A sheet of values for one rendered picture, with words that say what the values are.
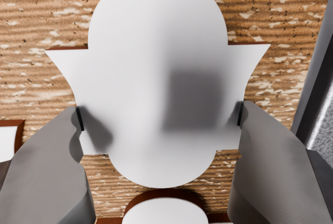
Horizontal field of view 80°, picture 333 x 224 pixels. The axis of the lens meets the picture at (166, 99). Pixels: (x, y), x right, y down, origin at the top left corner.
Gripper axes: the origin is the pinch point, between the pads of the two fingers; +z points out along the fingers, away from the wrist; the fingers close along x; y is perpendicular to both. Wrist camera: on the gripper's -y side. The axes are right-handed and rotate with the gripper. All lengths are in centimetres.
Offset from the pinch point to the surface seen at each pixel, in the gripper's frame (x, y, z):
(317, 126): 13.3, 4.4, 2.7
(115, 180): -3.9, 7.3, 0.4
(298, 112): 10.9, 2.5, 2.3
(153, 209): -0.9, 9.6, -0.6
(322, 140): 14.2, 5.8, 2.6
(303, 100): 10.9, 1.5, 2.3
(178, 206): 1.2, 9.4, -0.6
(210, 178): 3.8, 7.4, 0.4
